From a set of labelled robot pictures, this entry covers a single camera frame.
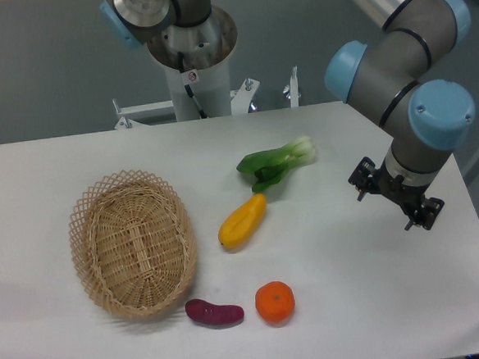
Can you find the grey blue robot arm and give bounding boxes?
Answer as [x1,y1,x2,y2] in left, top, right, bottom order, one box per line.
[99,0,475,229]

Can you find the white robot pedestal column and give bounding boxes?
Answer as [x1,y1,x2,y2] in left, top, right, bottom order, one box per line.
[144,3,244,124]

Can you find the purple sweet potato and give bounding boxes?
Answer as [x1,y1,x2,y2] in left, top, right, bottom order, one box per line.
[185,299,245,327]

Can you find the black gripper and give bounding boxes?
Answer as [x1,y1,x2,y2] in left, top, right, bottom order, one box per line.
[348,157,445,231]

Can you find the orange tangerine fruit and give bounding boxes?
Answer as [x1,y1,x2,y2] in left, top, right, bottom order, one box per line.
[254,280,295,325]

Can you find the black cable on pedestal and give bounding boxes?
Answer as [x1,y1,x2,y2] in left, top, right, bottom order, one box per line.
[176,49,211,121]

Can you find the white metal base frame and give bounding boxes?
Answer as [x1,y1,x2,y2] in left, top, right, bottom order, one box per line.
[109,65,304,131]

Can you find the woven wicker basket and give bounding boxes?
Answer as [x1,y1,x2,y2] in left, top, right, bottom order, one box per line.
[69,170,197,320]

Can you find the green bok choy vegetable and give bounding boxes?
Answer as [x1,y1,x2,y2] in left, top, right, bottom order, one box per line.
[236,135,316,193]

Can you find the yellow mango fruit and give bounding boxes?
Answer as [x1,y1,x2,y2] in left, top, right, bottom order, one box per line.
[218,193,267,252]

